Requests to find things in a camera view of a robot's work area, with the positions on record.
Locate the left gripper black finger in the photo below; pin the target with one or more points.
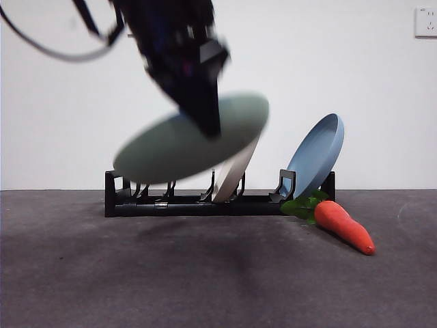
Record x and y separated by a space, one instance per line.
205 109

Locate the green plate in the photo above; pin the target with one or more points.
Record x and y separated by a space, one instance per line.
170 153

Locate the orange carrot with green leaves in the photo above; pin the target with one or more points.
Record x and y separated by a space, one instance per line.
341 222

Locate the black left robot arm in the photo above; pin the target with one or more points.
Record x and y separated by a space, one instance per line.
164 41

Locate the beige plate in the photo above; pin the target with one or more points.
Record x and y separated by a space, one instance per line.
235 174

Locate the black plate rack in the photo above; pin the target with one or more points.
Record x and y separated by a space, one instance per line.
205 208

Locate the blue plate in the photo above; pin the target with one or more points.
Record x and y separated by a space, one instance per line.
317 157

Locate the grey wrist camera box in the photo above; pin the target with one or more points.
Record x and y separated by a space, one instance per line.
213 53

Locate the white wall socket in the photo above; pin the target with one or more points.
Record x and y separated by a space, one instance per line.
426 22

